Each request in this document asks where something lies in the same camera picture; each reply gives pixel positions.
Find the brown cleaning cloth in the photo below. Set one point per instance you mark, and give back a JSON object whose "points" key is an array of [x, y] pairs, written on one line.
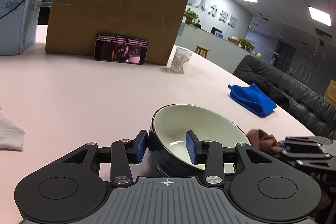
{"points": [[264, 142]]}

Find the clear cotton swab container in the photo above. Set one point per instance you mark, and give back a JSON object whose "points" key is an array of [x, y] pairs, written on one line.
{"points": [[181, 57]]}

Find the large brown cardboard box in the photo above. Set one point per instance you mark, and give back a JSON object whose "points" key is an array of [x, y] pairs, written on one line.
{"points": [[75, 24]]}

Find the blue folded cloth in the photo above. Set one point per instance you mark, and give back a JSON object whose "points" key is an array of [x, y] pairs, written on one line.
{"points": [[253, 99]]}

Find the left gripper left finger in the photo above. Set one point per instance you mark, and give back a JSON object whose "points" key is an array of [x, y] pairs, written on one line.
{"points": [[135, 149]]}

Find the light blue cardboard box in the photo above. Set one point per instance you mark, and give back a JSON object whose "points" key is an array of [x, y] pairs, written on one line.
{"points": [[19, 20]]}

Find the smartphone playing video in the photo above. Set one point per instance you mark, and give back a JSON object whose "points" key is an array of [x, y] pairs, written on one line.
{"points": [[120, 49]]}

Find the wooden stool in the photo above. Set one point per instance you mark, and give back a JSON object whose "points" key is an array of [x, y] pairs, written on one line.
{"points": [[202, 51]]}

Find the black leather sofa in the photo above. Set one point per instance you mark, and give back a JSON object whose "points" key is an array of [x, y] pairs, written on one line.
{"points": [[305, 105]]}

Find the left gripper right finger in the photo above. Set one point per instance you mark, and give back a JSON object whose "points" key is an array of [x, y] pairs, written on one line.
{"points": [[196, 149]]}

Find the green potted plant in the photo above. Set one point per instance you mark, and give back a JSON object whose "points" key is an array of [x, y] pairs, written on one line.
{"points": [[246, 44], [191, 18]]}

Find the white crumpled cloth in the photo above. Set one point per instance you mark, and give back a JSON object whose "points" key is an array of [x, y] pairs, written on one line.
{"points": [[11, 136]]}

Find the computer monitor on counter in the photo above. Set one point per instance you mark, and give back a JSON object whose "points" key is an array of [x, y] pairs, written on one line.
{"points": [[217, 32]]}

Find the grey reception counter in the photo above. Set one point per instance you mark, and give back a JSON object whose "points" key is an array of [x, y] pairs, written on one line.
{"points": [[223, 53]]}

